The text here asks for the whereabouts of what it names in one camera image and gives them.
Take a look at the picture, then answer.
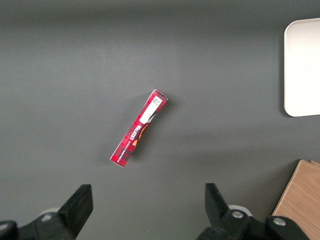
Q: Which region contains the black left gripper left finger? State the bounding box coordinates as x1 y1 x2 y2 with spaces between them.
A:
0 184 94 240

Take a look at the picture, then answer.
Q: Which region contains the beige plastic tray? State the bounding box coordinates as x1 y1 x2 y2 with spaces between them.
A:
283 17 320 118

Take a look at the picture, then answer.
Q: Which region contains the light wooden drawer cabinet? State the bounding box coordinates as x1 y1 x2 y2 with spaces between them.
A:
271 159 320 240

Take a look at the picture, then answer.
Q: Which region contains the red tartan cookie box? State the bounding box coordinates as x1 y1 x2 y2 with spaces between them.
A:
109 89 169 169

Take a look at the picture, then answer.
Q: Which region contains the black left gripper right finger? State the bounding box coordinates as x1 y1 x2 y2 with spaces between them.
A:
197 183 311 240

